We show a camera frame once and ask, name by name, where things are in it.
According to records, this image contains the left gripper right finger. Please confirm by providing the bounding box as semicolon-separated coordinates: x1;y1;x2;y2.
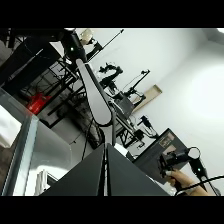
106;143;170;197

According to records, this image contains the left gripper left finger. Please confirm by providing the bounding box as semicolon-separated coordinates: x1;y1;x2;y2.
41;143;107;197

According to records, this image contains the person's hand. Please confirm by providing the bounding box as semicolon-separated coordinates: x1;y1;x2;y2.
165;169;202;197

